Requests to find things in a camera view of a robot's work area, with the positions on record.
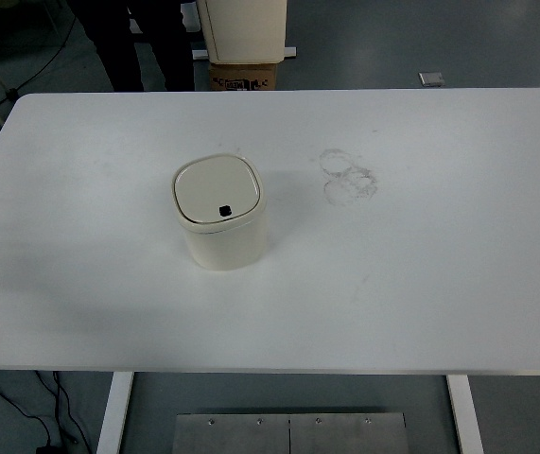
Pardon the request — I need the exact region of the small cream lidded trash bin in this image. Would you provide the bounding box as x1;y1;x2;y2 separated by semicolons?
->
171;153;268;272

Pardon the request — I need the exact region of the large cream bin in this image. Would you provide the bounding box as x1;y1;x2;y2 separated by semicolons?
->
197;0;287;64

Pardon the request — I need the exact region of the brown cardboard box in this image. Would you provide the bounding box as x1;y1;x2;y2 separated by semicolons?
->
209;61;279;92

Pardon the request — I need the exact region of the grey metal plate with screws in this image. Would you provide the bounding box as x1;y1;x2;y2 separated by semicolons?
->
173;412;410;454

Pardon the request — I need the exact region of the white table leg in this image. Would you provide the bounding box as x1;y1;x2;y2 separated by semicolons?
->
446;375;486;454
96;372;134;454

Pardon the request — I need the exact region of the black cable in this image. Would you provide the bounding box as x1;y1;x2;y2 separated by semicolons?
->
0;369;54;448
15;7;82;92
35;370;92;454

